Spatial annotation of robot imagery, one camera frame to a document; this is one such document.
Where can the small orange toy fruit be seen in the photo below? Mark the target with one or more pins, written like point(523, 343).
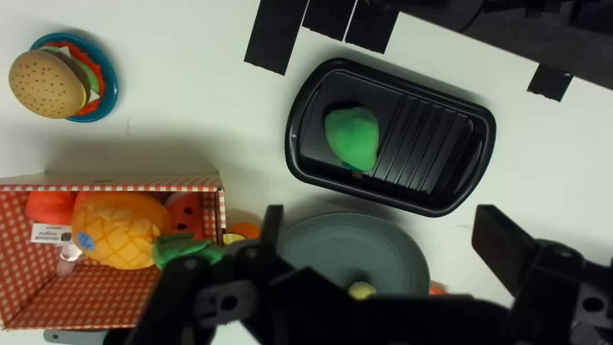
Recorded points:
point(435, 288)

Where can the yellow stuffed banana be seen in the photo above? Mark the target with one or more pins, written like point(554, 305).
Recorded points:
point(363, 290)

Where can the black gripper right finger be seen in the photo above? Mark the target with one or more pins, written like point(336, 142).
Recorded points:
point(510, 255)

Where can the toy hamburger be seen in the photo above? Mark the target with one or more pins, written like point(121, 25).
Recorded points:
point(45, 83)

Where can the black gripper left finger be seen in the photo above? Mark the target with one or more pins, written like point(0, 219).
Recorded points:
point(272, 230)

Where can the stuffed watermelon slice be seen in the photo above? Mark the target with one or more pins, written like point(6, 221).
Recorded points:
point(188, 213)

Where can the black ribbed tray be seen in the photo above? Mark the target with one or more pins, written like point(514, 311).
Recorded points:
point(433, 159)

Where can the dark grey round plate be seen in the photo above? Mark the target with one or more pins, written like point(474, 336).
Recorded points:
point(357, 251)

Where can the small teal plate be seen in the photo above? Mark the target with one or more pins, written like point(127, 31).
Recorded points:
point(110, 88)

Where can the red stuffed fruit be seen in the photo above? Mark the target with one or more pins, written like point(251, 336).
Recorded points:
point(50, 205)

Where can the stuffed pineapple toy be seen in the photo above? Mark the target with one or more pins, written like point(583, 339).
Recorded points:
point(117, 230)

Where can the black tape strip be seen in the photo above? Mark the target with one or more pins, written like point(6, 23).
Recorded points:
point(328, 16)
point(548, 81)
point(372, 25)
point(274, 35)

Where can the green stuffed fruit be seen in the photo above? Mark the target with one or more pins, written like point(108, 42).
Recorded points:
point(351, 136)

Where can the orange yellow stuffed slice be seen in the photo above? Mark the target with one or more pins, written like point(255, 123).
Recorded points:
point(246, 230)

